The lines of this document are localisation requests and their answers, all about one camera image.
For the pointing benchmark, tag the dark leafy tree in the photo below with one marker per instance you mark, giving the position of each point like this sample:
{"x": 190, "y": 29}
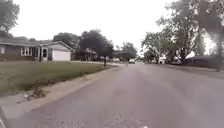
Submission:
{"x": 95, "y": 41}

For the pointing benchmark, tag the pole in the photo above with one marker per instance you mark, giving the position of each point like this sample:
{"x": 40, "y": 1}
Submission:
{"x": 40, "y": 53}

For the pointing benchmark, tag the concrete kerb strip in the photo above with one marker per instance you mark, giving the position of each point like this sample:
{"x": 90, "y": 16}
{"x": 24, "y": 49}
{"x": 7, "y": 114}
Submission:
{"x": 50, "y": 95}

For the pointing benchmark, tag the pile of dead leaves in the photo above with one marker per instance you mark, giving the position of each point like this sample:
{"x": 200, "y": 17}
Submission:
{"x": 31, "y": 94}

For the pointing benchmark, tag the distant group of trees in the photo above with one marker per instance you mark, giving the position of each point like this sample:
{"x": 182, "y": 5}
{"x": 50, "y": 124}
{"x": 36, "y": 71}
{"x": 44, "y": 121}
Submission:
{"x": 128, "y": 50}

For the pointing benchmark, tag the tall tree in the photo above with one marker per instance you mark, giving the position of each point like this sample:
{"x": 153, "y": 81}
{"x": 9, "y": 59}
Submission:
{"x": 6, "y": 13}

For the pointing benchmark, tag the grass lawn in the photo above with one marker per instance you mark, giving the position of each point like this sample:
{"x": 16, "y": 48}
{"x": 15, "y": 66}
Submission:
{"x": 40, "y": 73}

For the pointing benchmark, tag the row of trees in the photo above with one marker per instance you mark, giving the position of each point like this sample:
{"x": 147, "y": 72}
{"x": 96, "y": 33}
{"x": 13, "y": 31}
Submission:
{"x": 180, "y": 30}

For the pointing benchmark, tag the pale car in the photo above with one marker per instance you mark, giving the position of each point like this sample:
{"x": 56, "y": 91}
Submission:
{"x": 115, "y": 60}

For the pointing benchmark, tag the pale concrete driveway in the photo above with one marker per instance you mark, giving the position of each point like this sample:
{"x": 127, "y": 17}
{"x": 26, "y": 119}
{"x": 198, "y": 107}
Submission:
{"x": 93, "y": 62}

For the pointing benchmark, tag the house with white garage door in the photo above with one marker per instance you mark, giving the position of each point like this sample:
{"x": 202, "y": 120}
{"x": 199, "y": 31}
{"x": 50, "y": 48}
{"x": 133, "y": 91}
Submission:
{"x": 33, "y": 50}

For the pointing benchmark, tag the trees behind house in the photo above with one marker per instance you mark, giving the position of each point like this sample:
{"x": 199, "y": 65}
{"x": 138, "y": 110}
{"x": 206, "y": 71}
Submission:
{"x": 66, "y": 38}

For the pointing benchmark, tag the grey asphalt road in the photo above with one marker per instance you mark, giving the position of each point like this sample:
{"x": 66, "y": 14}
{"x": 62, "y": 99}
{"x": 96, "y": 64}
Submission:
{"x": 140, "y": 96}

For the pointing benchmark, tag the dark low building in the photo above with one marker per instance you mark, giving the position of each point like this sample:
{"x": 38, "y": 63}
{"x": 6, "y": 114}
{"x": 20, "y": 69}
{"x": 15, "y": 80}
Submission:
{"x": 200, "y": 61}

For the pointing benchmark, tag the white car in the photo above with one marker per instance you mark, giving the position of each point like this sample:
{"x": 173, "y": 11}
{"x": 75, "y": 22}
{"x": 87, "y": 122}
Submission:
{"x": 132, "y": 61}

